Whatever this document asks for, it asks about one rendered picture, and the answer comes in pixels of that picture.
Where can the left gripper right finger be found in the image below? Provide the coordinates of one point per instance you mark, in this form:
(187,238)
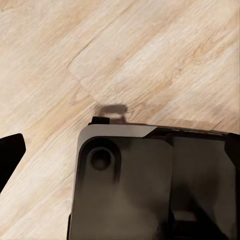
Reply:
(232,149)

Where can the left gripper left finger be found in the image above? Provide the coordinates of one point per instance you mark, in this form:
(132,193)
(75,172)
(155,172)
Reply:
(12,150)

